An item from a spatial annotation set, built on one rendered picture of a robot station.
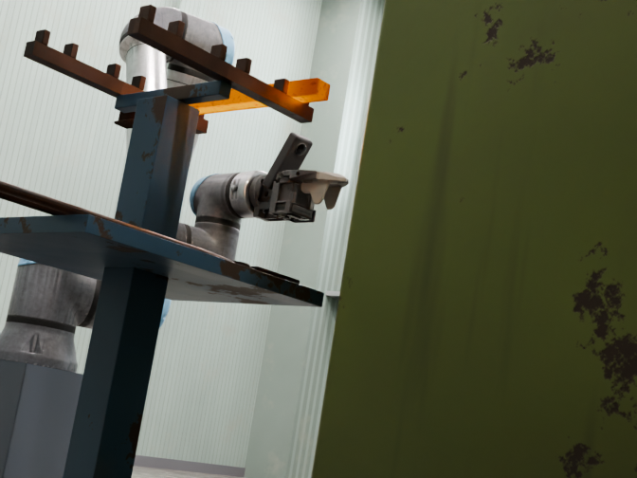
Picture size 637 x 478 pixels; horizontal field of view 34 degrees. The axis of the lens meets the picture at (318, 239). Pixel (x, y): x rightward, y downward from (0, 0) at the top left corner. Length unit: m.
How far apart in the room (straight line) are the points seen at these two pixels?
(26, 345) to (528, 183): 1.48
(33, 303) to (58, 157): 8.83
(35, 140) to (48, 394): 8.75
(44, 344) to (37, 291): 0.12
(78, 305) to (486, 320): 1.46
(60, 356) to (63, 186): 8.89
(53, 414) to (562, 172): 1.51
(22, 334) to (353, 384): 1.31
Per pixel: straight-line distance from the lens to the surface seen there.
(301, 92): 1.41
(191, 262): 1.23
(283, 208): 1.91
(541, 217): 1.02
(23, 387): 2.24
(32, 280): 2.34
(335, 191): 1.89
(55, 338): 2.32
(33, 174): 10.92
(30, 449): 2.27
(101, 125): 11.56
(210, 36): 2.38
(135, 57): 2.27
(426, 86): 1.15
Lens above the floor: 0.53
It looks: 11 degrees up
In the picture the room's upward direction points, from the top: 9 degrees clockwise
